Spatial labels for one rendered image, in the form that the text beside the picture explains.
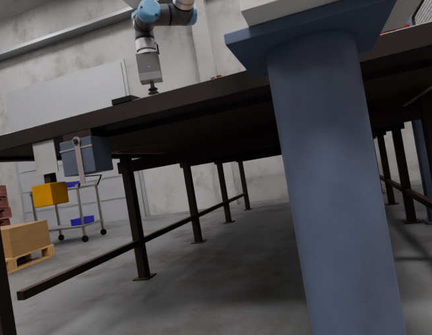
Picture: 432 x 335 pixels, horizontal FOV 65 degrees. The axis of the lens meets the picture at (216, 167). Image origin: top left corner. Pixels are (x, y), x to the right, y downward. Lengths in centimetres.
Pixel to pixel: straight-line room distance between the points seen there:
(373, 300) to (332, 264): 9
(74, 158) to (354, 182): 93
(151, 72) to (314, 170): 89
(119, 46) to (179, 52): 133
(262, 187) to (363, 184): 559
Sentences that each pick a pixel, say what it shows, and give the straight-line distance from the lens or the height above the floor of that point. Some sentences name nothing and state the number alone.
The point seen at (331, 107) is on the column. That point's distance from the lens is 62.
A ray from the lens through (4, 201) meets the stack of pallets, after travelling 578.
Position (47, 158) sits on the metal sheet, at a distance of 138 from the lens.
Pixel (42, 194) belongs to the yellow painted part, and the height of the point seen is 66.
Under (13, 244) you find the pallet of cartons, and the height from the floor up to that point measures 26.
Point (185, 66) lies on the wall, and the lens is 679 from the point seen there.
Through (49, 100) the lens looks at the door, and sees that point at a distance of 833.
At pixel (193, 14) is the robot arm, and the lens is 138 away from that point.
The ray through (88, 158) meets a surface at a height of 76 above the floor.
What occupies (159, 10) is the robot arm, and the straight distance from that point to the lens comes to 133.
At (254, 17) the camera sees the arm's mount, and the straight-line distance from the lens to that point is 59.
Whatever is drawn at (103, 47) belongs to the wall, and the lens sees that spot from 777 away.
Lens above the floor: 64
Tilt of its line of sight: 1 degrees up
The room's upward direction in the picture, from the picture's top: 9 degrees counter-clockwise
